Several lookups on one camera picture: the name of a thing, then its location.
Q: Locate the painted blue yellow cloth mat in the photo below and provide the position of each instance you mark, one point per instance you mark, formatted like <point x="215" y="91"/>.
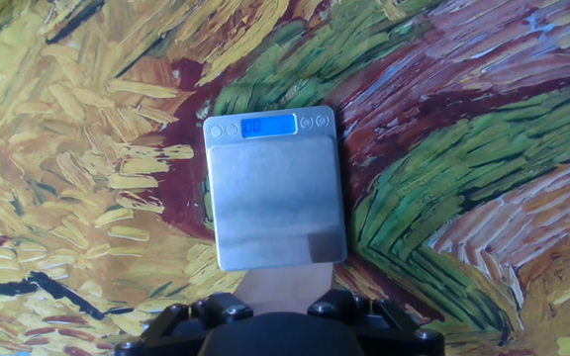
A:
<point x="67" y="148"/>

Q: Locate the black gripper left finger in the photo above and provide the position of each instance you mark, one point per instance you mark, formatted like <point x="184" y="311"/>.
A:
<point x="201" y="314"/>

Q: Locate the silver digital pocket scale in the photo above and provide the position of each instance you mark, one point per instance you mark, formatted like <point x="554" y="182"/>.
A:
<point x="275" y="198"/>

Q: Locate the wooden cube block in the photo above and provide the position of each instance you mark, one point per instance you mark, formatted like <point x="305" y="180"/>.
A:
<point x="285" y="289"/>

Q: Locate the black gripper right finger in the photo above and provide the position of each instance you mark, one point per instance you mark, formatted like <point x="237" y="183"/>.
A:
<point x="364" y="314"/>

